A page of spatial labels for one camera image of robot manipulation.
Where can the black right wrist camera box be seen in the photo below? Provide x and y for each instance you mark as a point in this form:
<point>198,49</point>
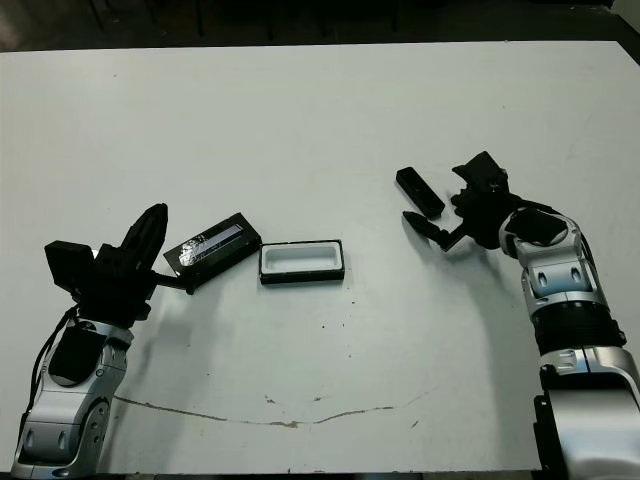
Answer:
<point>482,170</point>

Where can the slim black camera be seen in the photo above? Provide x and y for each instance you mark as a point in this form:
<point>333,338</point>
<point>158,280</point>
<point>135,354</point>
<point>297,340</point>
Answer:
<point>420,190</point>

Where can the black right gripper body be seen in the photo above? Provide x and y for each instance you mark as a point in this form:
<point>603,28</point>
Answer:
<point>487,215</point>

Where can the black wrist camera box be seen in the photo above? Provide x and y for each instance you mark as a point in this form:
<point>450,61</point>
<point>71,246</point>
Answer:
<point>67,267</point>
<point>482,170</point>

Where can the black box with white tray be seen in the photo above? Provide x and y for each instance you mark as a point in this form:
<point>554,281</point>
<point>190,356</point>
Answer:
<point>300,260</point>

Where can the black box lid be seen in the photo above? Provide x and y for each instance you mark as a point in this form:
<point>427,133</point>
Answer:
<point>215,250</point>

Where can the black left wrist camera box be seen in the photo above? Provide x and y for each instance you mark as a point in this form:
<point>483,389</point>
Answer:
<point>67,267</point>

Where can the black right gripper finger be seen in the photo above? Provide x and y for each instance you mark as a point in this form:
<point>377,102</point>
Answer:
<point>461,201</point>
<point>425,226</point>

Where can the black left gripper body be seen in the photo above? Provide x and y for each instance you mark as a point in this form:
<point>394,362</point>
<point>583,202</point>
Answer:
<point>117,292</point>

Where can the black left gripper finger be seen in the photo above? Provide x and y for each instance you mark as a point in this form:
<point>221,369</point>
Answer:
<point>139,240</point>
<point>159,230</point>

